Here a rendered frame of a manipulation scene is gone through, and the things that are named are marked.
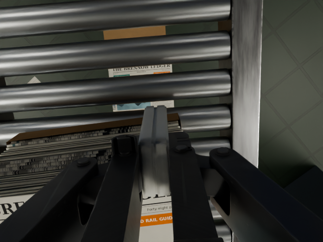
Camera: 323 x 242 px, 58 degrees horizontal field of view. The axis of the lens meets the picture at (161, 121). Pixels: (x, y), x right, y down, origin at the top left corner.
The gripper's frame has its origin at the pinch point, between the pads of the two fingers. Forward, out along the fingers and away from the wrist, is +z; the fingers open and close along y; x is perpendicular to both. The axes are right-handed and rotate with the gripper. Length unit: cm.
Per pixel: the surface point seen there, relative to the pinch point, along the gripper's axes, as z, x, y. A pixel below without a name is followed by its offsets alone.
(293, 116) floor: 113, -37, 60
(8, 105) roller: 33.2, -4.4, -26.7
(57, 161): 19.4, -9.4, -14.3
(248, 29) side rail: 33.2, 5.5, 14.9
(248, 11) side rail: 33.2, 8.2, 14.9
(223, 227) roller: 34.7, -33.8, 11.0
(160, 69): 112, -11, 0
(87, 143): 24.7, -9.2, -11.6
